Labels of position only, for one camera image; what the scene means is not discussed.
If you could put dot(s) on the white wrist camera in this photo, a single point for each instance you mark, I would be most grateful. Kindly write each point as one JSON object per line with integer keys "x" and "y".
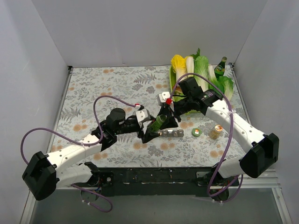
{"x": 142, "y": 115}
{"x": 164, "y": 97}

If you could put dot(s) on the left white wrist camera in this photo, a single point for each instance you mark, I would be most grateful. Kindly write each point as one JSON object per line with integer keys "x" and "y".
{"x": 142, "y": 115}

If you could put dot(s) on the green bottle cap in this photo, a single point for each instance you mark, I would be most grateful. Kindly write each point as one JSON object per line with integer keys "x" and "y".
{"x": 196, "y": 132}

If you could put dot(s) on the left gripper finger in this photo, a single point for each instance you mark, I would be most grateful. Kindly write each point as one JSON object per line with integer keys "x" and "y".
{"x": 148, "y": 136}
{"x": 148, "y": 120}

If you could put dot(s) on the floral table mat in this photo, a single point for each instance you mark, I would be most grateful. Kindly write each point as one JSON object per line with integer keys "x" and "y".
{"x": 94, "y": 92}

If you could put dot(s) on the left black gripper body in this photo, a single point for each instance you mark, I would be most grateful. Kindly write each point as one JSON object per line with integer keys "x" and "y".
{"x": 141, "y": 126}

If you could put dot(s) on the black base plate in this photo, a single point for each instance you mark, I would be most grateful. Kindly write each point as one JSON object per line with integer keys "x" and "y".
{"x": 148, "y": 181}

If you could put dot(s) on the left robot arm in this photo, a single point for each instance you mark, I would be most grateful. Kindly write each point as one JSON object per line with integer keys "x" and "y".
{"x": 45, "y": 172}

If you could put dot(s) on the large green napa cabbage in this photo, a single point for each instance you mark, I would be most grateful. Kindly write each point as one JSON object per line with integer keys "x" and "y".
{"x": 201, "y": 67}

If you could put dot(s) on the green glass bottle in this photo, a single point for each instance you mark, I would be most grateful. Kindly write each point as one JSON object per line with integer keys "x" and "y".
{"x": 220, "y": 68}

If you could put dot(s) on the bok choy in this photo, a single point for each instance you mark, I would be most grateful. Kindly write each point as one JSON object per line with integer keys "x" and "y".
{"x": 213, "y": 78}

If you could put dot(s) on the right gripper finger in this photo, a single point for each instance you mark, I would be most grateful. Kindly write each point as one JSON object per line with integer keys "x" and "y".
{"x": 162, "y": 114}
{"x": 171, "y": 121}

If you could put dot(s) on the yellow napa cabbage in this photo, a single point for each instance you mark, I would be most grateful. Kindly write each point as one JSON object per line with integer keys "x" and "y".
{"x": 178, "y": 66}

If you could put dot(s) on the green lettuce leaf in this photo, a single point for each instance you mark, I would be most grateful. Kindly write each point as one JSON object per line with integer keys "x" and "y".
{"x": 227, "y": 84}

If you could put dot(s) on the small clear pill bottle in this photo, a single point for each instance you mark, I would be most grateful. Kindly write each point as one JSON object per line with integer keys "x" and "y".
{"x": 216, "y": 132}

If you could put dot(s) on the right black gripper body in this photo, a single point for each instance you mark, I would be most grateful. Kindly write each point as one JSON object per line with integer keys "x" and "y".
{"x": 173, "y": 108}

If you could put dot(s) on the aluminium rail frame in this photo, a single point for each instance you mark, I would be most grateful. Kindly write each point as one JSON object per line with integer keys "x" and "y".
{"x": 268, "y": 180}

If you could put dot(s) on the green pill bottle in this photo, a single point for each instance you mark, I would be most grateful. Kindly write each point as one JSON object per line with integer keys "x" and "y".
{"x": 157, "y": 123}

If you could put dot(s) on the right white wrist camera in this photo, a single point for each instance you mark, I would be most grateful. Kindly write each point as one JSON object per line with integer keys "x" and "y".
{"x": 164, "y": 97}

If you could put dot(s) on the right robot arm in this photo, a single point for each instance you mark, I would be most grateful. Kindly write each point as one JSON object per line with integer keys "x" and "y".
{"x": 261, "y": 150}

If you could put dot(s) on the white green leek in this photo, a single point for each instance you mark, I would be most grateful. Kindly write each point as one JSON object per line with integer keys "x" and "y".
{"x": 189, "y": 63}

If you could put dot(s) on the green vegetable tray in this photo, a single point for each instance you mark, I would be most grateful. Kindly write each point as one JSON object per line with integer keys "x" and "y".
{"x": 178, "y": 93}

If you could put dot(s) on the grey weekly pill organizer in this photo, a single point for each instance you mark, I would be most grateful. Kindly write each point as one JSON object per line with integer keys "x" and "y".
{"x": 172, "y": 133}

